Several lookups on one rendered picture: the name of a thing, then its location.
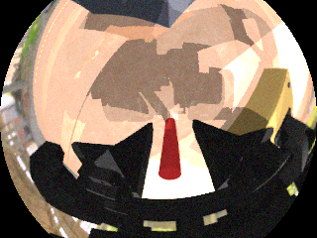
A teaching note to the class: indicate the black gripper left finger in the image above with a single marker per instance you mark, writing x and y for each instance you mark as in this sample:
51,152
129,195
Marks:
129,159

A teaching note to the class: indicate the red peg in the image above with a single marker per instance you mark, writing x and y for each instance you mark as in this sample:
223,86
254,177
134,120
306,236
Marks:
169,165

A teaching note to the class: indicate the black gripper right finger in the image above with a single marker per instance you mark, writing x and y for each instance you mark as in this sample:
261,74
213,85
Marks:
224,151

